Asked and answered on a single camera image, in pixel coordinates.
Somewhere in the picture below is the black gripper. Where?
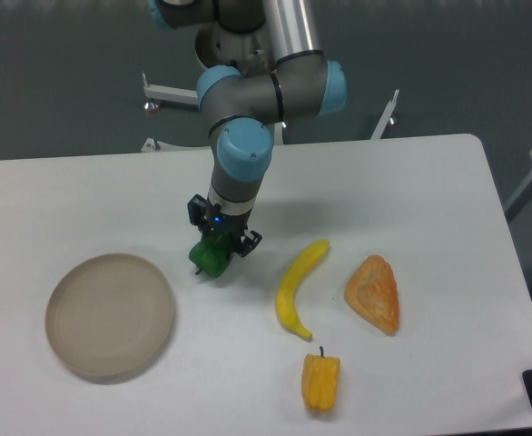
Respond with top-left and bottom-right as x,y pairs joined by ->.
187,194 -> 262,257

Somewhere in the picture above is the green toy bell pepper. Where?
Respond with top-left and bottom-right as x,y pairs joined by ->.
189,232 -> 233,278

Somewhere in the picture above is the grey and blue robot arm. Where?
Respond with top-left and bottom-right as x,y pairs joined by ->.
148,1 -> 347,257

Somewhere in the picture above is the yellow toy bell pepper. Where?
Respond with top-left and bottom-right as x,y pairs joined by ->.
301,346 -> 340,413

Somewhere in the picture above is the yellow toy banana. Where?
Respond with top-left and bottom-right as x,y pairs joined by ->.
275,239 -> 330,342

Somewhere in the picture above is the beige round plate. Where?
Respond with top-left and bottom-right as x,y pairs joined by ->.
44,253 -> 176,384

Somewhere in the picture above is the orange toy sandwich wedge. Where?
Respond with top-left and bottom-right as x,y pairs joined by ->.
344,254 -> 400,336

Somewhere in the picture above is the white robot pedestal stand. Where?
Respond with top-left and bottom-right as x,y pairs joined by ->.
140,20 -> 401,154

